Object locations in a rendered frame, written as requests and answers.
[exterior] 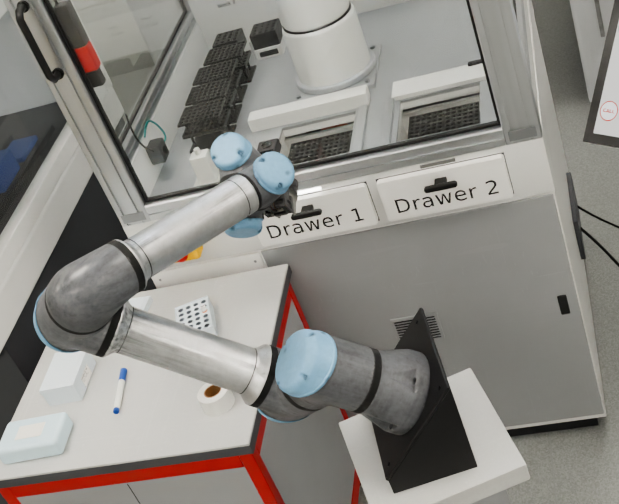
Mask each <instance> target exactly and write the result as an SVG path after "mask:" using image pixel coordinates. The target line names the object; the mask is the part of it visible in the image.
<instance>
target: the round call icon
mask: <svg viewBox="0 0 619 504"><path fill-rule="evenodd" d="M618 112H619V101H613V100H606V99H602V100H601V105H600V109H599V114H598V118H597V120H599V121H605V122H612V123H616V121H617V116H618Z"/></svg>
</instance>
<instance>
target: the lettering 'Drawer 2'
mask: <svg viewBox="0 0 619 504"><path fill-rule="evenodd" d="M489 182H493V183H494V186H493V188H492V189H491V190H490V192H489V193H488V194H489V195H492V194H497V193H499V191H498V192H493V193H491V192H492V191H493V190H494V188H495V187H496V182H495V181H493V180H490V181H487V182H485V183H486V184H487V183H489ZM458 192H463V193H464V194H461V195H457V193H458ZM463 195H466V192H465V191H463V190H458V191H456V193H455V198H456V199H457V200H459V201H463V200H466V199H467V197H466V198H464V199H459V198H458V196H463ZM443 196H444V198H445V199H446V200H447V202H448V203H451V192H449V200H448V199H447V197H446V196H445V194H442V202H441V201H440V199H439V198H438V196H437V195H435V197H436V198H437V200H438V201H439V203H440V204H441V205H442V204H443ZM426 198H428V199H430V200H429V201H425V202H424V203H423V205H424V207H426V208H428V207H431V206H434V203H433V200H432V198H431V197H424V198H422V199H423V200H424V199H426ZM394 201H395V204H396V207H397V210H398V213H402V212H406V211H408V210H409V209H410V204H409V202H408V201H407V200H406V199H398V200H394ZM397 201H405V202H406V203H407V205H408V208H407V209H406V210H403V211H400V209H399V206H398V203H397ZM427 202H431V205H430V206H426V205H425V203H427Z"/></svg>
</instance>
